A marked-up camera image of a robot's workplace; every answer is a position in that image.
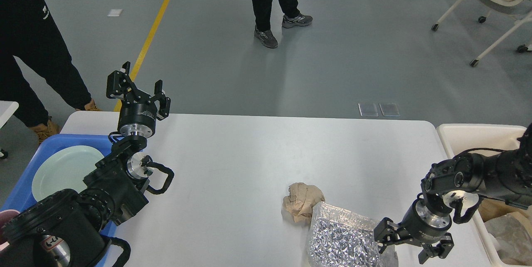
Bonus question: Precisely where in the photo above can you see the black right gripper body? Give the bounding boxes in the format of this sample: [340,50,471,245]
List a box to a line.
[401,199,452,246]

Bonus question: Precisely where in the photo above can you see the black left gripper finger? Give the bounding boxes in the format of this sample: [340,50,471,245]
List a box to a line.
[148,80,171,121]
[105,61,144,103]

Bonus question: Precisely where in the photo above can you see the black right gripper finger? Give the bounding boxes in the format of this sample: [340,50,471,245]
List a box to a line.
[418,234,454,265]
[374,217,412,254]

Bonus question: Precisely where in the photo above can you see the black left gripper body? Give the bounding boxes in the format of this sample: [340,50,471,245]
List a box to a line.
[117,101,157,138]

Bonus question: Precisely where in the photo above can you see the silver foil bubble bag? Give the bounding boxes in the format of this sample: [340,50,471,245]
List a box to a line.
[306,201,399,267]

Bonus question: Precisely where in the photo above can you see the light green plate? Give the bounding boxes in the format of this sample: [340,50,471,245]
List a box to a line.
[32,146,104,201]

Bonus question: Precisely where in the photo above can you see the brown paper ball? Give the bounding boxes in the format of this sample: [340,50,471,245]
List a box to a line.
[282,183,325,223]

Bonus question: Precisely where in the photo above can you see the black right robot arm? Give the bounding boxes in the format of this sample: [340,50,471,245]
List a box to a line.
[374,127,532,265]

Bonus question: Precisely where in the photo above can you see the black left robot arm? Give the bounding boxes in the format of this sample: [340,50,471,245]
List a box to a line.
[1,62,174,267]

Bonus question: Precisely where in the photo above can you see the white plastic bin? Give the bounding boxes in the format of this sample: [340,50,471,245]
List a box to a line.
[437,124,531,267]

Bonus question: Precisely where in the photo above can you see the blue plastic tray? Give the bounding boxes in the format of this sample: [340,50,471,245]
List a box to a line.
[0,133,119,267]

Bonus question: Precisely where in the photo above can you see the person in black clothes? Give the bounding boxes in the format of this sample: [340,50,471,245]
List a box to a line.
[251,0,313,49]

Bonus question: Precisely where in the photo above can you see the pink mug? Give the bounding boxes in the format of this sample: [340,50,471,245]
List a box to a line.
[0,210,20,250]

